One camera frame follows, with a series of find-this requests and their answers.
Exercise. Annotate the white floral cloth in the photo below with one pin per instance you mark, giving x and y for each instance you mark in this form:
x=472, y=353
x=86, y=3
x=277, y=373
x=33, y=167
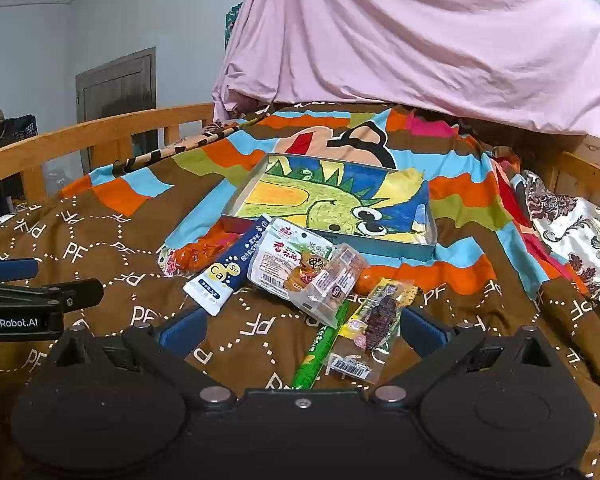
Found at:
x=570, y=225

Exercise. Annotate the orange snack packet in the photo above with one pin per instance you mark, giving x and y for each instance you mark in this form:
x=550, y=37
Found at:
x=200, y=257

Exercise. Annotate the white green snack packet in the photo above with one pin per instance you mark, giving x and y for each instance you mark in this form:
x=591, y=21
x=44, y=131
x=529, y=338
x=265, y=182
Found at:
x=275, y=260

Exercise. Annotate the knotty wooden bed board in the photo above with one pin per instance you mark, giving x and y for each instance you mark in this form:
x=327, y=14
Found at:
x=590, y=160

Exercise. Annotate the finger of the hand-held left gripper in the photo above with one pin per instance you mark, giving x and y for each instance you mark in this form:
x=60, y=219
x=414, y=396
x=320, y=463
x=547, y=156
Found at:
x=55, y=296
x=15, y=269

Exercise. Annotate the blue and white snack packet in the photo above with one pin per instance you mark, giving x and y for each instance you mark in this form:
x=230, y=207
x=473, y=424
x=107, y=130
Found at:
x=230, y=265

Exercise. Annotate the colourful printed blanket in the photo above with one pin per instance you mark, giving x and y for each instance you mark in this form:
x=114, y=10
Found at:
x=130, y=240

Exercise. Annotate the yellow green snack packet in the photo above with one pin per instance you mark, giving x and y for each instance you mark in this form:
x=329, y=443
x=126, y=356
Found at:
x=380, y=320

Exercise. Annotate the black plastic crate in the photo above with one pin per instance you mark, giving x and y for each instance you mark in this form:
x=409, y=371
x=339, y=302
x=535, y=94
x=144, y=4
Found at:
x=22, y=125

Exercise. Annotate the grey wooden door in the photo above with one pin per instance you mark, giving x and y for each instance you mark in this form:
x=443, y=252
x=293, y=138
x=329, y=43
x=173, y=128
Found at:
x=115, y=85

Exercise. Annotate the pink bed sheet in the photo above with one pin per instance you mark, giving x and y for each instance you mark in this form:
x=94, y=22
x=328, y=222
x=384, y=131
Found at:
x=405, y=35

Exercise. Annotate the teal patterned cloth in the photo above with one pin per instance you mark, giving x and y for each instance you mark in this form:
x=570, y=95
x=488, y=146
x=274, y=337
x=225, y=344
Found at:
x=231, y=20

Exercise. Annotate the small round orange snack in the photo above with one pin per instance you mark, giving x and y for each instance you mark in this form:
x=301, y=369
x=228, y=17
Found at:
x=366, y=282

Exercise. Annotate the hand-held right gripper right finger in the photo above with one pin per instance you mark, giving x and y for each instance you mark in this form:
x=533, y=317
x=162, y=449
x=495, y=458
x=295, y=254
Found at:
x=422, y=332

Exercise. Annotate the brown striped cloth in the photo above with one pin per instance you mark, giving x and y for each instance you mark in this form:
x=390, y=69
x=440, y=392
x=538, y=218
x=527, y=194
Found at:
x=180, y=147

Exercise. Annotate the green sausage stick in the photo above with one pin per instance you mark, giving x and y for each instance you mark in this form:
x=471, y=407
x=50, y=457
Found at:
x=315, y=355

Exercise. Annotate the clear packet of brown nuggets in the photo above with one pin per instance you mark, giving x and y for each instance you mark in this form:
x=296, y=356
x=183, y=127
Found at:
x=337, y=280

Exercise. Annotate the painted metal tray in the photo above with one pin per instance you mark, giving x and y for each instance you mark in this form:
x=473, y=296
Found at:
x=300, y=195

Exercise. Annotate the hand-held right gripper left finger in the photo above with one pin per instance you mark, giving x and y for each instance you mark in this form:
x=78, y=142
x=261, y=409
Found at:
x=182, y=332

